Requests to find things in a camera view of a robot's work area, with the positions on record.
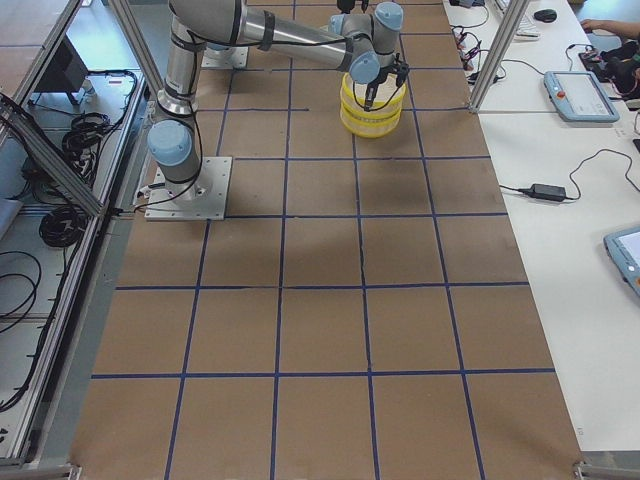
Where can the black computer mouse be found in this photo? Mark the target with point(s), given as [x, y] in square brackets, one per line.
[545, 15]

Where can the blue teach pendant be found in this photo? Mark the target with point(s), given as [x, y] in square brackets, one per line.
[622, 248]
[579, 97]

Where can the person hand at desk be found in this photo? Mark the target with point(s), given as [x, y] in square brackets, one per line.
[598, 25]

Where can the yellow steamer layer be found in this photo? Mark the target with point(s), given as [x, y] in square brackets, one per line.
[388, 98]
[366, 127]

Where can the aluminium frame post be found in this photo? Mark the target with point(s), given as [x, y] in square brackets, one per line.
[500, 44]

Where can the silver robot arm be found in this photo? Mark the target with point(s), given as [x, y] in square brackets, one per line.
[358, 40]

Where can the black power adapter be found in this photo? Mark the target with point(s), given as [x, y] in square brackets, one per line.
[545, 192]

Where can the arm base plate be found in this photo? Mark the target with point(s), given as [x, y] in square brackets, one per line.
[206, 199]
[232, 58]

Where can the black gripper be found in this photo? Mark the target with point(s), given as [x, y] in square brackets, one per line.
[349, 4]
[371, 90]

